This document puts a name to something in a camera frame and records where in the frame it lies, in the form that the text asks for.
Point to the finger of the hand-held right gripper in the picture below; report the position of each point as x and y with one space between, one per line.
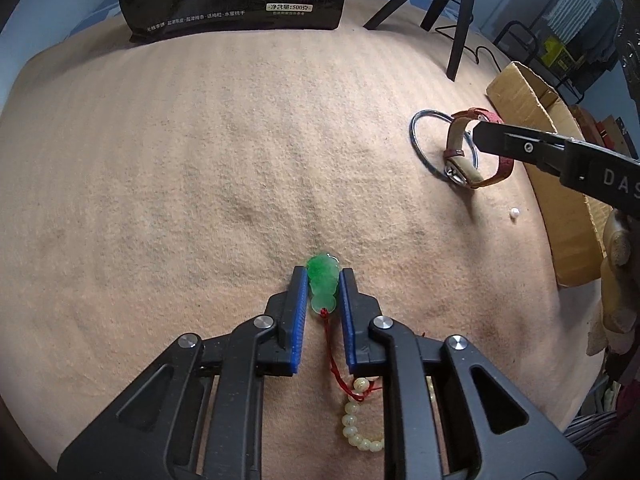
520 147

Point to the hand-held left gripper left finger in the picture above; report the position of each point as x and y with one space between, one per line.
299 320

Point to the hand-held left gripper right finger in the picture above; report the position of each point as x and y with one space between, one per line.
348 320

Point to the cardboard box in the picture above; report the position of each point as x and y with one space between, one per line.
565 210

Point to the thin metal bangle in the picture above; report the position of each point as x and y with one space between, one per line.
416 147

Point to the person's right hand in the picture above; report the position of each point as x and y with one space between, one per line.
619 255

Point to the small white pearl bead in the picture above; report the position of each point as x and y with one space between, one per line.
513 214

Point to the yellow crate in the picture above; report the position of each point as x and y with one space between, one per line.
557 52

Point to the black tripod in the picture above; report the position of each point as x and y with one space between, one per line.
460 25

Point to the hanging dark clothes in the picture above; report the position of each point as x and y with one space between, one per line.
600 35

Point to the striped cloth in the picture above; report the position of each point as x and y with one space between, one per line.
600 435

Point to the black snack bag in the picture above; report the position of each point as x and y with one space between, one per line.
225 5

